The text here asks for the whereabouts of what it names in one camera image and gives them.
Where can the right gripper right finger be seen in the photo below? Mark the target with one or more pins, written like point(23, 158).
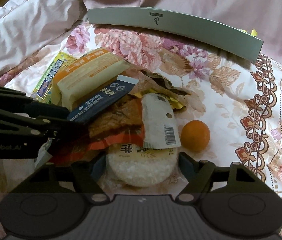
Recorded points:
point(198, 175)

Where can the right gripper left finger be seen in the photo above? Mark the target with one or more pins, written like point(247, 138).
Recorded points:
point(84, 176)

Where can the small orange fruit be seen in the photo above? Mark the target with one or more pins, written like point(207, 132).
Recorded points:
point(195, 136)

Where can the round rice cracker packet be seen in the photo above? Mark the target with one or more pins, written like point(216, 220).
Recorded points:
point(140, 167)

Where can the white barcode sachet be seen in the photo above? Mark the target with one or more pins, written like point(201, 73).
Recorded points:
point(160, 125)

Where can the brown tofu snack packet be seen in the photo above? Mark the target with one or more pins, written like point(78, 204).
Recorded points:
point(126, 112)

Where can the orange cream cracker packet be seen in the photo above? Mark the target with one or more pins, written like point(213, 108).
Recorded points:
point(73, 82)

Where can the dark blue snack packet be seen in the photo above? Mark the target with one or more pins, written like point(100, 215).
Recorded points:
point(103, 98)

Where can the yellow green biscuit packet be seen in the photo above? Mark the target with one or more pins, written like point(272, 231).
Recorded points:
point(42, 91)

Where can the floral quilt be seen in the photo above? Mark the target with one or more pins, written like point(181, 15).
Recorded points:
point(240, 102)

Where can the brown crumpled wrapper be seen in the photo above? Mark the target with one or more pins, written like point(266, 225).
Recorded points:
point(149, 82)

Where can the white duvet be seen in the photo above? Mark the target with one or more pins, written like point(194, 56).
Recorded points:
point(31, 26)

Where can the grey cardboard tray box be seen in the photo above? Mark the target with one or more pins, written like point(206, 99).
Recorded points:
point(216, 34)

